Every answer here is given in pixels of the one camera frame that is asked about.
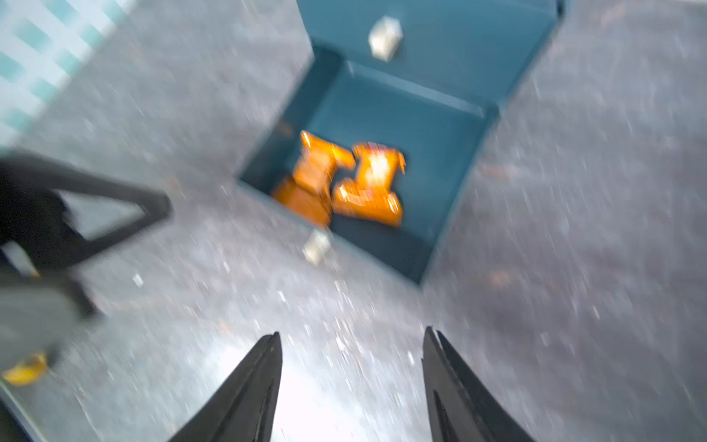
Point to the dark teal drawer cabinet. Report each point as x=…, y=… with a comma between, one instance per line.
x=465, y=48

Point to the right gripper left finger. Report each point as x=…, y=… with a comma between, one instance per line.
x=243, y=408

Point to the teal bottom drawer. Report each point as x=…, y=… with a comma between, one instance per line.
x=412, y=148

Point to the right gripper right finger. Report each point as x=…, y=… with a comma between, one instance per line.
x=460, y=408

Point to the yellow black screwdriver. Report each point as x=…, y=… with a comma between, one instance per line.
x=27, y=371

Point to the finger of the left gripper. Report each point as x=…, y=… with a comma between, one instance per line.
x=60, y=216
x=38, y=312

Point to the orange cookie packet top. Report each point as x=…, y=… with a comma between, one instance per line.
x=369, y=195

